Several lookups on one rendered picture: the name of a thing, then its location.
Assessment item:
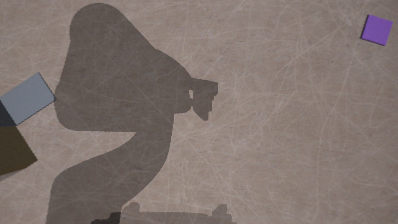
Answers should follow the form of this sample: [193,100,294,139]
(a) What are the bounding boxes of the purple square block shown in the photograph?
[360,15,393,46]

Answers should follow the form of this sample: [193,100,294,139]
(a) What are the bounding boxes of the brown wooden board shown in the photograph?
[0,126,38,176]

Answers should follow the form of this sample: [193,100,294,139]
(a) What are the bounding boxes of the grey l-shaped bracket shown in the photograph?
[0,72,57,127]

